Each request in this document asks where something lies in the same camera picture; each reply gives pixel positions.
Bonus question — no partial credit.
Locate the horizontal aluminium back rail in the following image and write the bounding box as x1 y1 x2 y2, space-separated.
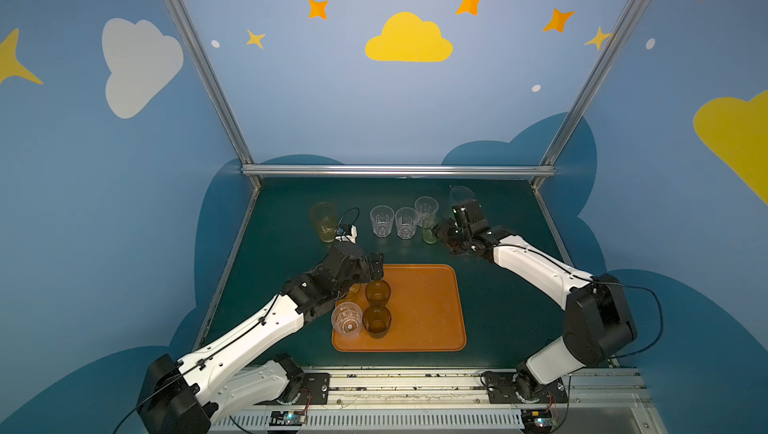
241 163 556 178

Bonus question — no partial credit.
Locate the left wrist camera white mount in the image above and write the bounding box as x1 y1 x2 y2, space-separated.
334 223 357 243

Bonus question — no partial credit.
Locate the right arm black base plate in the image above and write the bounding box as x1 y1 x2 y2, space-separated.
480 371 568 404

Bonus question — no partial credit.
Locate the right aluminium frame post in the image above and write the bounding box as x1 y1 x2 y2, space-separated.
531 0 652 192

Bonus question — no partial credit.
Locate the tall yellow plastic glass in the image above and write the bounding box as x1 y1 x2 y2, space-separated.
309 201 338 243

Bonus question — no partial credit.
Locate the left aluminium frame post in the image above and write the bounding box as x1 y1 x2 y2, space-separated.
163 0 253 168

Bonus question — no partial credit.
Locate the short yellow plastic glass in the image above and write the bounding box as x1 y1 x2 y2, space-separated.
339 283 362 302

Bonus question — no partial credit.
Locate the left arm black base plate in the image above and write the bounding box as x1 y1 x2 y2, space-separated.
278 372 330 405

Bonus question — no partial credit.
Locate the green circuit board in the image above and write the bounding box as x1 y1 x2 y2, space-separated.
521 410 556 434
268 411 307 428

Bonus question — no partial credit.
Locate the clear faceted plastic glass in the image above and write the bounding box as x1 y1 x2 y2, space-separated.
331 301 363 339

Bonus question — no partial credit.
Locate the right green circuit board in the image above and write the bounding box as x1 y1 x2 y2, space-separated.
521 410 556 434

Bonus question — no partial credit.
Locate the dark brown textured glass back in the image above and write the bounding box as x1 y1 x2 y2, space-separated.
365 280 392 306

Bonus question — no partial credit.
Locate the orange plastic tray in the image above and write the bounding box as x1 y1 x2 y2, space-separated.
331 264 467 353

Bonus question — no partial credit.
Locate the left green circuit board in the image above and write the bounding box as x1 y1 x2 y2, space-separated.
268 411 307 428

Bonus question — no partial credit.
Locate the aluminium frame post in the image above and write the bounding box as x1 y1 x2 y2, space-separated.
531 0 652 192
163 0 253 168

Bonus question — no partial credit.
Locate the short green glass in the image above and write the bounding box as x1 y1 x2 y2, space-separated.
422 216 439 244

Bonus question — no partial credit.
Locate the clear ribbed glass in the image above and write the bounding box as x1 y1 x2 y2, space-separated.
395 207 419 240
414 196 439 227
370 205 395 238

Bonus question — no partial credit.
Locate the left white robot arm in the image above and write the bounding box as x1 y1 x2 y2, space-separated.
135 240 384 433

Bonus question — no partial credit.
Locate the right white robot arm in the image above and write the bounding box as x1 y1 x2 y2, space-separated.
434 200 638 398

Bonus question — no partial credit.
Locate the brown textured glass front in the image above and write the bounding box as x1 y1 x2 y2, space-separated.
363 305 392 339

